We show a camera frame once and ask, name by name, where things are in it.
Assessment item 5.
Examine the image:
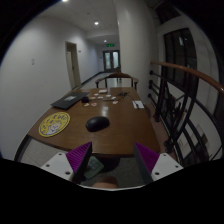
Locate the white small box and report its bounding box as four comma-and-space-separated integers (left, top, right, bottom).
99, 89, 108, 94

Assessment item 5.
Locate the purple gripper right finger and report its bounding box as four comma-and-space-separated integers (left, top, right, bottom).
133, 141, 184, 185

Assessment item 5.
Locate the double glass door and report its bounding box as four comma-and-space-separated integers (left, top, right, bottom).
103, 50, 120, 72

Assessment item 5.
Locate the dark grey laptop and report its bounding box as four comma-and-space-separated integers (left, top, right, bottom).
51, 92, 88, 110

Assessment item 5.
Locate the white paper booklet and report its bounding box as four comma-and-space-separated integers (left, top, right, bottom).
132, 100, 144, 109

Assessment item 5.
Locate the black cable bundle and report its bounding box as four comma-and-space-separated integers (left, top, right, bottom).
114, 91, 134, 101

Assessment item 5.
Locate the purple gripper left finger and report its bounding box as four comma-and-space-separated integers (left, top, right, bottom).
41, 141, 93, 185

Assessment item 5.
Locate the wooden chair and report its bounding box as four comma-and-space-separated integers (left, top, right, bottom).
95, 72, 139, 90

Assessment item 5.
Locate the wooden stair railing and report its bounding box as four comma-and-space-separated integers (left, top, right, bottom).
147, 60, 224, 168

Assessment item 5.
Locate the white side door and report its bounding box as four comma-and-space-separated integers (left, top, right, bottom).
65, 42, 81, 89

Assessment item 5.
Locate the small black box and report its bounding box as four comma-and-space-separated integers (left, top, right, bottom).
81, 97, 89, 103

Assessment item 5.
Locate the yellow round mouse pad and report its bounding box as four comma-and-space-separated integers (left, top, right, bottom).
38, 112, 70, 138

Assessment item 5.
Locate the green exit sign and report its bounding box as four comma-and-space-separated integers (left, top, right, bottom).
106, 44, 115, 47

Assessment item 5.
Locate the black computer mouse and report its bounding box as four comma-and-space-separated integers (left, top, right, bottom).
86, 116, 110, 132

